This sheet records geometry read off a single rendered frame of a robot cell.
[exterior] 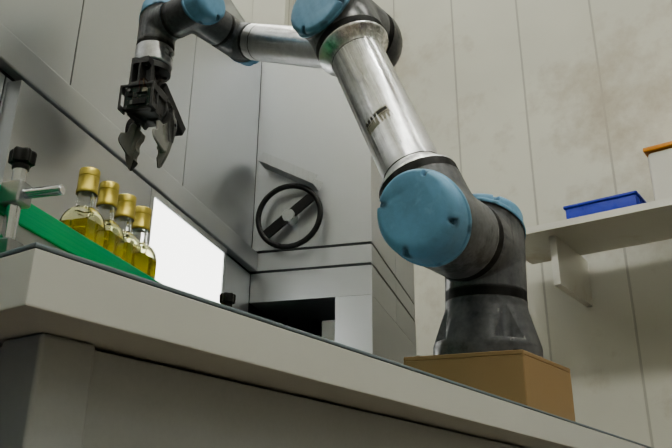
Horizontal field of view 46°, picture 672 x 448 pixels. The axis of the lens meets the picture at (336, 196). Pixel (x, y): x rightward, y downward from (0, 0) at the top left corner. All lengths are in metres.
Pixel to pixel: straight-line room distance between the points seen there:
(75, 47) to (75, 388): 1.24
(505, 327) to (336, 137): 1.48
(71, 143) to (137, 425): 1.07
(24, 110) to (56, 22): 0.25
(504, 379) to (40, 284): 0.70
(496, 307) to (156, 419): 0.64
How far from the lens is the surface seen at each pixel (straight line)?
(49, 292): 0.45
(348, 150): 2.46
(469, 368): 1.05
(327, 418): 0.70
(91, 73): 1.72
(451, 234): 0.99
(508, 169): 4.26
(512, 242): 1.13
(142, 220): 1.48
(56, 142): 1.52
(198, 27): 1.59
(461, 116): 4.52
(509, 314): 1.10
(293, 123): 2.56
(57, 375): 0.50
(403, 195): 1.02
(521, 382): 1.02
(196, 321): 0.52
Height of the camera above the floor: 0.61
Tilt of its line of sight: 23 degrees up
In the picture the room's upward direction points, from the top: 1 degrees clockwise
